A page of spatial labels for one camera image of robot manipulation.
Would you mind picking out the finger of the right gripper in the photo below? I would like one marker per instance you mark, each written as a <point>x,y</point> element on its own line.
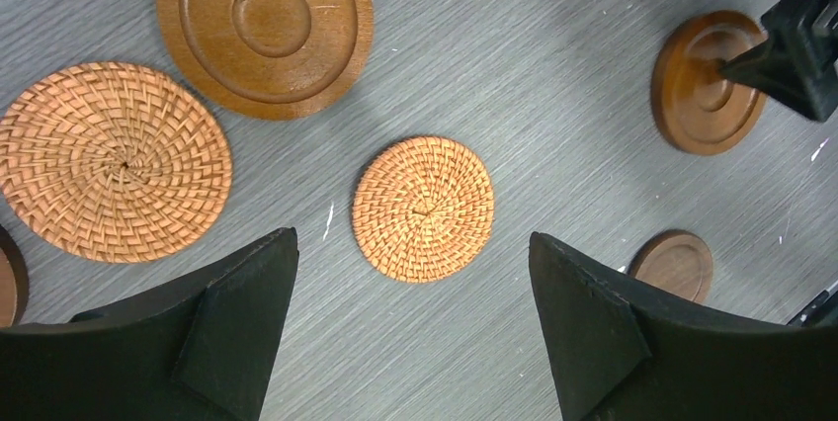
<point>796,64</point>

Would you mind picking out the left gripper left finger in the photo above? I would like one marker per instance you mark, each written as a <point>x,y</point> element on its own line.
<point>200,347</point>

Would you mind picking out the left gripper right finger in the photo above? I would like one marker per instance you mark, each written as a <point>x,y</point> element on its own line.
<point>620,349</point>

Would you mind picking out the brown wooden coaster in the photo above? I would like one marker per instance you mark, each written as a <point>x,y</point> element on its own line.
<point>15,285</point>
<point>695,109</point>
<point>269,59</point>

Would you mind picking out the black tripod microphone stand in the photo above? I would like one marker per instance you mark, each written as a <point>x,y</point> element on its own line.
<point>822,310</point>

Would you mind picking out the woven rattan coaster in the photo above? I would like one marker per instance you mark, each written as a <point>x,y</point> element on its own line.
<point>423,209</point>
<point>114,162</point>

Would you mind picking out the dark walnut coaster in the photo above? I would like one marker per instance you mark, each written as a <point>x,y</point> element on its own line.
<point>676,261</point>

